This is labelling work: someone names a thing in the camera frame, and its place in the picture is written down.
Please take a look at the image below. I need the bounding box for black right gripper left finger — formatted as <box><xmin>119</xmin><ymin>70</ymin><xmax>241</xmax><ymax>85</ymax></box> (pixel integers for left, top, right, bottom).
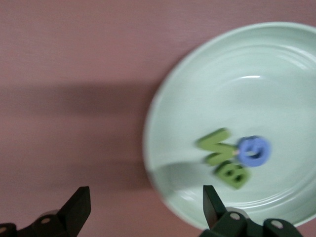
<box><xmin>0</xmin><ymin>186</ymin><xmax>91</xmax><ymax>237</ymax></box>

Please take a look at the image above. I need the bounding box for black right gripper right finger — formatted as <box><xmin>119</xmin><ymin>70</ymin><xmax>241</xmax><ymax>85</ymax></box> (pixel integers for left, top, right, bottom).
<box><xmin>199</xmin><ymin>185</ymin><xmax>303</xmax><ymax>237</ymax></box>

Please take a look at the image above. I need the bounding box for green foam letter B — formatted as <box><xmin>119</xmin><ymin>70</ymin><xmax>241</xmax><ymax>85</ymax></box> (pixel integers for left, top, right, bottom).
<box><xmin>212</xmin><ymin>159</ymin><xmax>253</xmax><ymax>190</ymax></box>

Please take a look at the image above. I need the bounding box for blue foam letter G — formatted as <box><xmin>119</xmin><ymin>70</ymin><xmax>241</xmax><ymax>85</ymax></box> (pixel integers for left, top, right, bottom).
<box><xmin>237</xmin><ymin>135</ymin><xmax>272</xmax><ymax>168</ymax></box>

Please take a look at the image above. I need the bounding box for green foam letter N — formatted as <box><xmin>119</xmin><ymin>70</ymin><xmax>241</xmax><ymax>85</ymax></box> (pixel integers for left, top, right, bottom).
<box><xmin>196</xmin><ymin>127</ymin><xmax>235</xmax><ymax>167</ymax></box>

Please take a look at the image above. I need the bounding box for light green plate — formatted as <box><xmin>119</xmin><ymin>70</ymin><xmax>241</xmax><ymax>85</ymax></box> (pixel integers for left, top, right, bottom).
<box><xmin>142</xmin><ymin>21</ymin><xmax>316</xmax><ymax>229</ymax></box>

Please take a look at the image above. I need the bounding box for brown table cover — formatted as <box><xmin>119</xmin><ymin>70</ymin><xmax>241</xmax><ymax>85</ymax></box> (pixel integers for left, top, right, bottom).
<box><xmin>0</xmin><ymin>0</ymin><xmax>316</xmax><ymax>237</ymax></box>

